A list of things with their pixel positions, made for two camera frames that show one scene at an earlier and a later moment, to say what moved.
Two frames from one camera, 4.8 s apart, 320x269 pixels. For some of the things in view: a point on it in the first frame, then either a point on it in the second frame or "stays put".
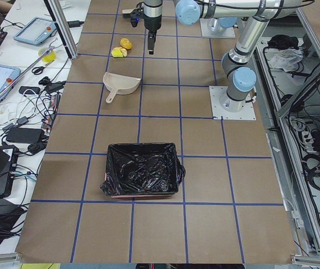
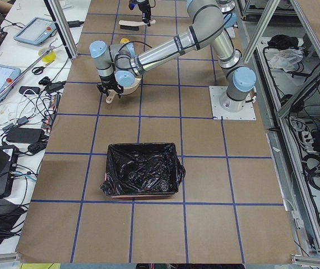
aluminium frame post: [63, 26] stays put
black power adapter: [27, 135] stays put
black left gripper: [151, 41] → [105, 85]
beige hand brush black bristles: [126, 13] → [132, 25]
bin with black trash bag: [142, 170] stays put
